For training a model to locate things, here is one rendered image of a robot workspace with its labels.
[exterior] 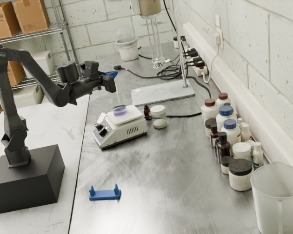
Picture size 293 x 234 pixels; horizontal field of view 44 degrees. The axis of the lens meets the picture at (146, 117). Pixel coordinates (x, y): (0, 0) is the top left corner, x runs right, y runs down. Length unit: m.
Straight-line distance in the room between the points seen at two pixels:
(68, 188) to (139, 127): 0.37
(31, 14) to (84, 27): 0.59
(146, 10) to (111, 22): 2.13
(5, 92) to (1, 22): 2.33
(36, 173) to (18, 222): 0.16
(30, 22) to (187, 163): 2.49
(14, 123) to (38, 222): 0.32
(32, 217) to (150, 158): 0.44
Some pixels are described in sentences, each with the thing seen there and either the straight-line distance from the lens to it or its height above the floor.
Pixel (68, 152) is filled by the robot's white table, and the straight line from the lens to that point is 1.48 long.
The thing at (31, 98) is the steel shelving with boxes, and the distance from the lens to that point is 3.64.
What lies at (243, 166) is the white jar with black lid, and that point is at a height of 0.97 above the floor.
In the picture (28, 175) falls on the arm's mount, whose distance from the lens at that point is 1.20.
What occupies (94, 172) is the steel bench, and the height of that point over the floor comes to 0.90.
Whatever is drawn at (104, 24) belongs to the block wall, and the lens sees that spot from 3.75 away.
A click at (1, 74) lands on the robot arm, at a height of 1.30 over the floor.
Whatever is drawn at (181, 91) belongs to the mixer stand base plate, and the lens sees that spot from 1.75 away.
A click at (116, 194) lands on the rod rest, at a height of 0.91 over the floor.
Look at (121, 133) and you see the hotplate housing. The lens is 1.41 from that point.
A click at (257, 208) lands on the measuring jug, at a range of 0.94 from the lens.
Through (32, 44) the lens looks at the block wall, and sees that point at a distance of 3.89.
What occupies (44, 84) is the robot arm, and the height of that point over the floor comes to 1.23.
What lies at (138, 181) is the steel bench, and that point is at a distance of 1.21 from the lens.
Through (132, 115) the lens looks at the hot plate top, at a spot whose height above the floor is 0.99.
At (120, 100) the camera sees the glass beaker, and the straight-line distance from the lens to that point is 1.41.
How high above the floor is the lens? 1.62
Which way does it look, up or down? 27 degrees down
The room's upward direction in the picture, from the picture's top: 11 degrees counter-clockwise
